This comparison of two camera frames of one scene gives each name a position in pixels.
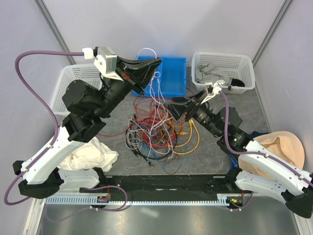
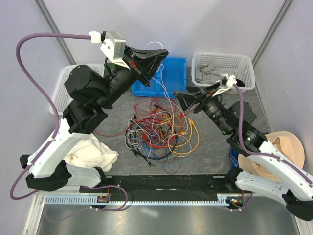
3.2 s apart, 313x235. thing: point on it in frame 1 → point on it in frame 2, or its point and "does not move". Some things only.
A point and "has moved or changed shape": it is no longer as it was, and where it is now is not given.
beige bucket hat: x=286 y=145 does not move
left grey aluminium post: x=49 y=21 does not move
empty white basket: x=90 y=74 does not move
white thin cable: x=160 y=86 has moved or changed shape
